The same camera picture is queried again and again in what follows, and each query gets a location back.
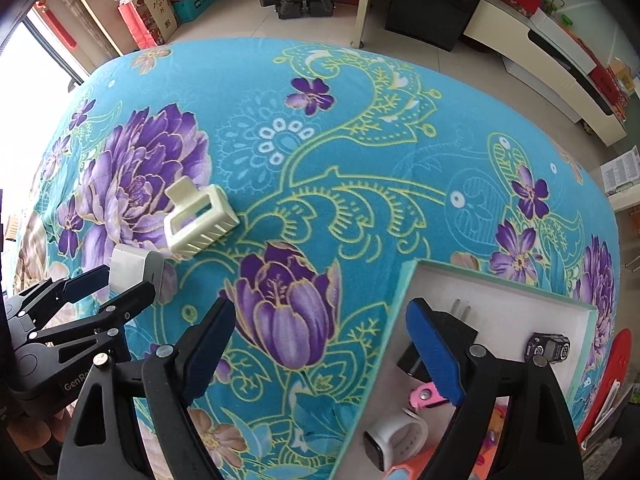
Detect teal floral blanket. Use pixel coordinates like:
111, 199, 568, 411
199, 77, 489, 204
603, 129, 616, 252
12, 35, 623, 480

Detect white TV cabinet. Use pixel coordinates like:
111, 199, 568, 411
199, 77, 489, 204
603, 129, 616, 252
462, 0, 628, 146

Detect small black smartwatch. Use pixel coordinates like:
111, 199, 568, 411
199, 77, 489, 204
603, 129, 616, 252
524, 331, 571, 363

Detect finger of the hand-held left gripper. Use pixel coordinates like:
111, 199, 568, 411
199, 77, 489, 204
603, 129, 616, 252
44, 280, 157, 362
2, 265, 111, 332

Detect teal storage box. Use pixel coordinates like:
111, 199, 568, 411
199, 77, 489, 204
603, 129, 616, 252
170, 0, 225, 23

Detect red paper bag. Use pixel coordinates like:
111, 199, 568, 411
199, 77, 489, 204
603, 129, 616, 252
117, 0, 163, 51

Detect white smartwatch wristband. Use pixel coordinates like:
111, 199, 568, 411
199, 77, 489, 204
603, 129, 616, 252
364, 407, 430, 472

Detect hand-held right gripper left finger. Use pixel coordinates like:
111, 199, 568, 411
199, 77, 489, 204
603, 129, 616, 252
57, 299, 237, 480

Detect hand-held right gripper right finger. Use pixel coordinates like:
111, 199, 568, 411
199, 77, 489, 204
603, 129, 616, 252
405, 298, 586, 480

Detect black speaker box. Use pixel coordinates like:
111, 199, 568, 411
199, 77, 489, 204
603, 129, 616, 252
385, 0, 498, 53

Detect brown cardboard box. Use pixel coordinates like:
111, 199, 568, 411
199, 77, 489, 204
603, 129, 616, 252
140, 0, 180, 43

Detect red round stool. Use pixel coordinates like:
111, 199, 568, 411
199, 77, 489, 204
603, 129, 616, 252
577, 329, 633, 451

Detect printed paper sheet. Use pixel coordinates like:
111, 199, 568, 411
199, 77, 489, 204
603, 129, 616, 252
600, 145, 640, 196

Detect black plug adapter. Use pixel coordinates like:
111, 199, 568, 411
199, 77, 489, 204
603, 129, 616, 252
397, 297, 478, 376

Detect cream hair claw clip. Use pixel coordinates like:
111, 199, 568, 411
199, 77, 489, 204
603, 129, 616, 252
164, 178, 240, 261

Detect white charger adapter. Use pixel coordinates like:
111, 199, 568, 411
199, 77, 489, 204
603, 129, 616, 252
109, 245, 166, 303

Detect white tray with teal rim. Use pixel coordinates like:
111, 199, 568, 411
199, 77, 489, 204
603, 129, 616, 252
345, 258, 598, 480

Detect black floor exercise device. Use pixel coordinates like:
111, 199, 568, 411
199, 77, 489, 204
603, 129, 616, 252
256, 0, 348, 21

